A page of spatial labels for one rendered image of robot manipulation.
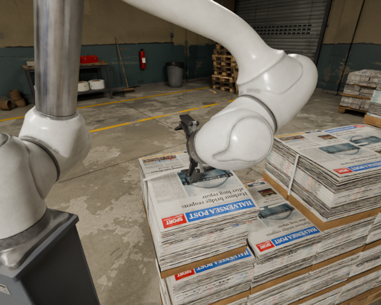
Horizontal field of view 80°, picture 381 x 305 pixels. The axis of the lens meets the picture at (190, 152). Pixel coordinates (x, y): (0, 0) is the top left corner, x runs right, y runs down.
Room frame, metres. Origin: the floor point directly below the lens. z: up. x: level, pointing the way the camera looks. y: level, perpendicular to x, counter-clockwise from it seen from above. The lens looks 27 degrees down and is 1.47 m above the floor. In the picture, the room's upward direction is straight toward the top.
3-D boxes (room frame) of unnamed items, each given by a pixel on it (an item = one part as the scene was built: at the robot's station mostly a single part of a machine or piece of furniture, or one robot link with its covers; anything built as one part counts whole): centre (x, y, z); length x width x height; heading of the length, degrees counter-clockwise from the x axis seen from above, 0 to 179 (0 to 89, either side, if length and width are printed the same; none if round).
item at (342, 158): (0.83, -0.56, 1.06); 0.37 x 0.29 x 0.01; 18
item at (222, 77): (7.51, -1.43, 0.65); 1.33 x 0.94 x 1.30; 131
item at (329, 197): (0.83, -0.56, 0.95); 0.38 x 0.29 x 0.23; 18
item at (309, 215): (0.83, -0.56, 0.86); 0.38 x 0.29 x 0.04; 18
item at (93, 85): (5.84, 2.99, 0.55); 1.80 x 0.70 x 1.09; 127
